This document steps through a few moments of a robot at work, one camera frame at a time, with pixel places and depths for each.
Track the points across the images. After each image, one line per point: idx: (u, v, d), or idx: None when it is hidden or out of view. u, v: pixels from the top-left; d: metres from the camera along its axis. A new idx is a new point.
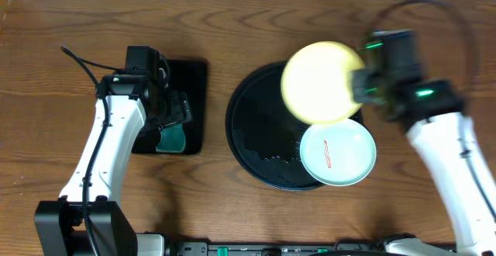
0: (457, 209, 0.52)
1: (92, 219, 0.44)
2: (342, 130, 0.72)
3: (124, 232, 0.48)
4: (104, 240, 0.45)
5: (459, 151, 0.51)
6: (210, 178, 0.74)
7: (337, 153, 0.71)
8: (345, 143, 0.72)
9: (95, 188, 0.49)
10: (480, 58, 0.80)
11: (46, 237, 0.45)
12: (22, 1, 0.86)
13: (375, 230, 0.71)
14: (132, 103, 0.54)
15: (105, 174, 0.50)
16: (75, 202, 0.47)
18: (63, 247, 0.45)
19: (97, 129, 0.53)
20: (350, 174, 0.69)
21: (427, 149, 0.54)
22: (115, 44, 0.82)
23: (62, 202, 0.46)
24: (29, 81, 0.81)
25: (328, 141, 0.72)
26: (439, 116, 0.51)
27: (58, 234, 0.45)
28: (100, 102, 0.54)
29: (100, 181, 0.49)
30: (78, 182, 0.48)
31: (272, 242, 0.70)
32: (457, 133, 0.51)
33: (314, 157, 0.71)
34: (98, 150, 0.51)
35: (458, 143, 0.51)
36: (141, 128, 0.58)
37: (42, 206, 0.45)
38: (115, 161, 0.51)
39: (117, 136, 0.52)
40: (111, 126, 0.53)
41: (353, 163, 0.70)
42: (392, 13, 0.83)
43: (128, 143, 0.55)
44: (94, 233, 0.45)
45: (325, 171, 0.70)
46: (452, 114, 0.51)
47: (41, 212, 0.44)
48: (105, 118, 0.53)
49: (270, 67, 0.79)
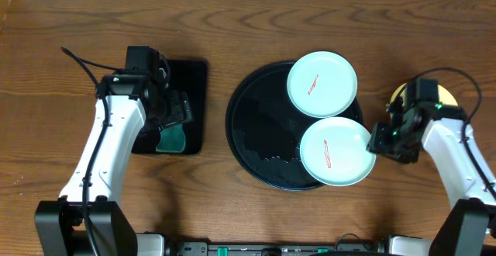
0: (453, 180, 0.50)
1: (92, 219, 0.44)
2: (344, 131, 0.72)
3: (124, 232, 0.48)
4: (104, 240, 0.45)
5: (457, 138, 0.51)
6: (210, 178, 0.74)
7: (337, 154, 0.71)
8: (345, 143, 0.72)
9: (95, 188, 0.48)
10: (480, 58, 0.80)
11: (46, 237, 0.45)
12: (22, 1, 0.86)
13: (375, 230, 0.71)
14: (132, 103, 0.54)
15: (105, 174, 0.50)
16: (75, 201, 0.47)
18: (62, 247, 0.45)
19: (97, 129, 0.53)
20: (349, 175, 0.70)
21: (431, 142, 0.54)
22: (115, 44, 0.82)
23: (61, 202, 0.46)
24: (29, 81, 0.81)
25: (328, 141, 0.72)
26: (438, 123, 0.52)
27: (58, 233, 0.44)
28: (100, 102, 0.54)
29: (101, 180, 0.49)
30: (78, 182, 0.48)
31: (272, 242, 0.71)
32: (457, 126, 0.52)
33: (315, 157, 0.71)
34: (98, 150, 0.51)
35: (456, 133, 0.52)
36: (141, 127, 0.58)
37: (41, 206, 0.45)
38: (115, 160, 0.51)
39: (118, 135, 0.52)
40: (111, 126, 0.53)
41: (353, 164, 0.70)
42: (393, 12, 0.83)
43: (128, 143, 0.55)
44: (94, 233, 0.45)
45: (326, 171, 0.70)
46: (458, 119, 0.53)
47: (42, 212, 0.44)
48: (105, 118, 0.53)
49: (270, 67, 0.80)
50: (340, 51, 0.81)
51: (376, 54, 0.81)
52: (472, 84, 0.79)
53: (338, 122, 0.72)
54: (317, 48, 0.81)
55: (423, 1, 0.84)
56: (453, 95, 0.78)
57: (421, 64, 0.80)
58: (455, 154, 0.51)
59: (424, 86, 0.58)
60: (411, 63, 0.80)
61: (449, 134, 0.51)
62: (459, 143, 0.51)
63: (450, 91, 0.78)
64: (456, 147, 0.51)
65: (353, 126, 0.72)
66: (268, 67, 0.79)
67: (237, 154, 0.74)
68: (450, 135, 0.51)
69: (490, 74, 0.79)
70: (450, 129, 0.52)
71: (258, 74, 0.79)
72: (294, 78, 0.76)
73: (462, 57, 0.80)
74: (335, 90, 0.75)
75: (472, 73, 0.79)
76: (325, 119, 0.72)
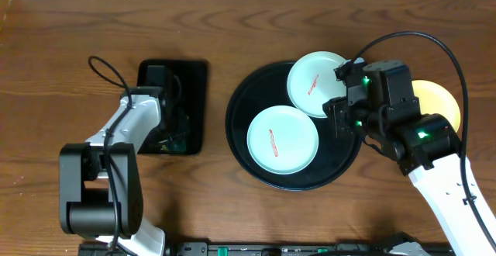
0: (462, 248, 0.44)
1: (114, 159, 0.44)
2: (291, 120, 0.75)
3: (136, 197, 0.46)
4: (122, 184, 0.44)
5: (463, 196, 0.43)
6: (210, 178, 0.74)
7: (282, 142, 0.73)
8: (290, 130, 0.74)
9: (117, 139, 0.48)
10: (480, 58, 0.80)
11: (67, 178, 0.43)
12: (22, 2, 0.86)
13: (375, 230, 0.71)
14: (153, 99, 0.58)
15: (125, 132, 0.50)
16: (98, 146, 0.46)
18: (77, 190, 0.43)
19: (119, 109, 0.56)
20: (297, 160, 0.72)
21: (429, 196, 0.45)
22: (115, 44, 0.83)
23: (84, 144, 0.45)
24: (29, 81, 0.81)
25: (274, 129, 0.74)
26: (437, 161, 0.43)
27: (78, 174, 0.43)
28: (124, 98, 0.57)
29: (122, 135, 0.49)
30: (101, 133, 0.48)
31: (272, 242, 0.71)
32: (459, 178, 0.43)
33: (261, 147, 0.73)
34: (122, 119, 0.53)
35: (459, 189, 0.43)
36: (154, 126, 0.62)
37: (67, 147, 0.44)
38: (134, 126, 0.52)
39: (139, 113, 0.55)
40: (134, 108, 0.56)
41: (298, 149, 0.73)
42: (393, 13, 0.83)
43: (144, 129, 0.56)
44: (113, 174, 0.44)
45: (273, 160, 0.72)
46: (451, 153, 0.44)
47: (67, 150, 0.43)
48: (129, 102, 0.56)
49: (270, 67, 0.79)
50: (340, 51, 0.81)
51: (376, 54, 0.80)
52: (472, 84, 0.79)
53: (286, 114, 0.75)
54: (317, 49, 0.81)
55: (423, 1, 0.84)
56: (454, 95, 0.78)
57: (421, 64, 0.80)
58: (463, 223, 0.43)
59: (396, 80, 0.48)
60: (411, 64, 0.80)
61: (450, 192, 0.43)
62: (466, 205, 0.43)
63: (450, 91, 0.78)
64: (462, 209, 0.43)
65: (294, 115, 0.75)
66: (268, 67, 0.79)
67: (237, 154, 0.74)
68: (452, 195, 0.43)
69: (490, 74, 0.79)
70: (451, 184, 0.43)
71: (258, 74, 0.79)
72: (294, 78, 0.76)
73: (462, 57, 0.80)
74: (334, 88, 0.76)
75: (472, 73, 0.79)
76: (266, 112, 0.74)
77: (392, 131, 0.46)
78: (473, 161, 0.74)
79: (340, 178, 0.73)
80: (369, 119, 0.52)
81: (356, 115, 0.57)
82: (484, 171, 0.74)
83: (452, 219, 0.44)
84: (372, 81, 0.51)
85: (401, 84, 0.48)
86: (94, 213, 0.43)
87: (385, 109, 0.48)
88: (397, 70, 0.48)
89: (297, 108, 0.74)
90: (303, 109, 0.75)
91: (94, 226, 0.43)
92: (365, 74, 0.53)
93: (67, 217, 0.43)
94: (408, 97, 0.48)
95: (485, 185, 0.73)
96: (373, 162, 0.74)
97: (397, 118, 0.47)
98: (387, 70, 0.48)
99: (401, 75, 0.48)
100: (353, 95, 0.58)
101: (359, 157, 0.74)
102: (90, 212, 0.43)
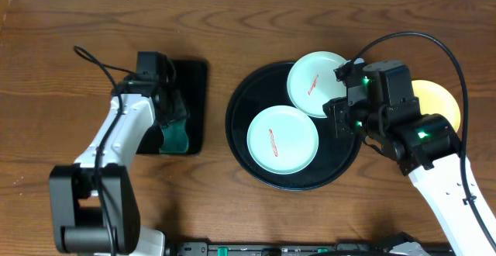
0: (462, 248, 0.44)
1: (105, 182, 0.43)
2: (291, 120, 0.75)
3: (130, 216, 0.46)
4: (114, 206, 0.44)
5: (462, 195, 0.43)
6: (210, 178, 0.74)
7: (281, 142, 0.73)
8: (289, 130, 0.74)
9: (108, 157, 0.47)
10: (480, 58, 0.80)
11: (58, 202, 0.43)
12: (22, 2, 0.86)
13: (375, 230, 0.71)
14: (145, 100, 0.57)
15: (116, 147, 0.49)
16: (87, 167, 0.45)
18: (70, 213, 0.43)
19: (110, 116, 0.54)
20: (297, 160, 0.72)
21: (429, 196, 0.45)
22: (115, 44, 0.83)
23: (74, 167, 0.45)
24: (29, 81, 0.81)
25: (273, 129, 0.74)
26: (437, 161, 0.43)
27: (69, 198, 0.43)
28: (115, 98, 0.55)
29: (113, 152, 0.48)
30: (92, 151, 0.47)
31: (272, 242, 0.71)
32: (459, 178, 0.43)
33: (261, 147, 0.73)
34: (113, 129, 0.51)
35: (459, 189, 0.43)
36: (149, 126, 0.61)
37: (56, 170, 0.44)
38: (126, 139, 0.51)
39: (131, 119, 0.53)
40: (125, 114, 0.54)
41: (298, 149, 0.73)
42: (393, 12, 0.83)
43: (139, 133, 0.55)
44: (105, 197, 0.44)
45: (272, 159, 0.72)
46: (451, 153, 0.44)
47: (55, 174, 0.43)
48: (119, 107, 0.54)
49: (271, 67, 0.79)
50: (340, 51, 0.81)
51: (376, 54, 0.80)
52: (472, 84, 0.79)
53: (287, 114, 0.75)
54: (317, 49, 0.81)
55: (423, 1, 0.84)
56: (454, 95, 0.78)
57: (421, 64, 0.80)
58: (462, 223, 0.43)
59: (394, 80, 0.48)
60: (411, 64, 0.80)
61: (449, 192, 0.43)
62: (465, 205, 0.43)
63: (450, 91, 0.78)
64: (461, 209, 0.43)
65: (294, 115, 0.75)
66: (268, 67, 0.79)
67: (238, 154, 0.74)
68: (452, 195, 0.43)
69: (490, 74, 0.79)
70: (451, 184, 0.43)
71: (258, 74, 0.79)
72: (294, 78, 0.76)
73: (462, 57, 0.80)
74: (334, 88, 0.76)
75: (472, 73, 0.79)
76: (266, 112, 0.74)
77: (391, 133, 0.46)
78: (473, 161, 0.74)
79: (340, 178, 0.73)
80: (369, 120, 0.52)
81: (356, 115, 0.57)
82: (485, 171, 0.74)
83: (452, 219, 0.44)
84: (372, 81, 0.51)
85: (399, 83, 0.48)
86: (89, 234, 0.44)
87: (385, 111, 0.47)
88: (396, 71, 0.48)
89: (297, 108, 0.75)
90: (303, 109, 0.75)
91: (90, 247, 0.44)
92: (364, 75, 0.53)
93: (61, 240, 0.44)
94: (407, 97, 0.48)
95: (485, 185, 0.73)
96: (373, 162, 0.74)
97: (396, 119, 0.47)
98: (387, 70, 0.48)
99: (400, 76, 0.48)
100: (353, 96, 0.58)
101: (359, 157, 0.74)
102: (84, 233, 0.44)
